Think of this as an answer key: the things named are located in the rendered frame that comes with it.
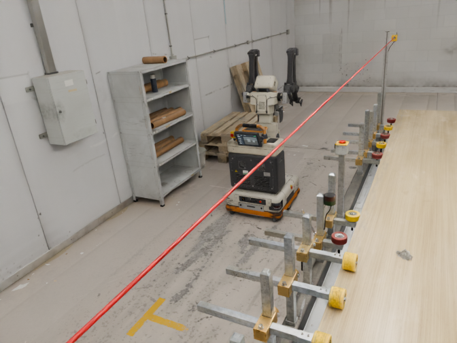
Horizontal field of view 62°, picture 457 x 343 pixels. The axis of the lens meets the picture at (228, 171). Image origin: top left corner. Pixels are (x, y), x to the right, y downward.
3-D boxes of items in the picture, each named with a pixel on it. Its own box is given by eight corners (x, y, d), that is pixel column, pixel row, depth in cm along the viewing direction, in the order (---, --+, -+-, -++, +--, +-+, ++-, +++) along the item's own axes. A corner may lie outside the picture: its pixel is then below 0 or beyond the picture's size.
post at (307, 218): (303, 297, 195) (302, 215, 177) (305, 292, 198) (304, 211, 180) (309, 299, 194) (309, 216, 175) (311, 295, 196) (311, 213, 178)
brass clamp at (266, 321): (251, 338, 139) (251, 328, 137) (266, 313, 150) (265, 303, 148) (268, 344, 136) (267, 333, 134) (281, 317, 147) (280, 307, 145)
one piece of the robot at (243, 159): (278, 205, 387) (274, 126, 355) (230, 198, 412) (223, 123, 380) (289, 191, 414) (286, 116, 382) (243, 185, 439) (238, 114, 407)
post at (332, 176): (327, 245, 235) (328, 173, 217) (328, 242, 238) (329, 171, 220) (332, 246, 234) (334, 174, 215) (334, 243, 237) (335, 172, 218)
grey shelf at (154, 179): (133, 201, 465) (106, 71, 405) (175, 173, 537) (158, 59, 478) (162, 207, 445) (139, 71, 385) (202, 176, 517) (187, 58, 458)
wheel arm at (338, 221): (282, 217, 238) (282, 211, 236) (284, 214, 241) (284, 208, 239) (355, 229, 218) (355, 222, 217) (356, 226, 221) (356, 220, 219)
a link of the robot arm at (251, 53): (245, 49, 405) (254, 48, 400) (251, 49, 416) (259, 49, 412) (245, 92, 416) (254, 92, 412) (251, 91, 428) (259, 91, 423)
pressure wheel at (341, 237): (329, 256, 201) (329, 237, 196) (332, 248, 207) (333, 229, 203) (345, 258, 197) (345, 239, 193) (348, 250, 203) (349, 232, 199)
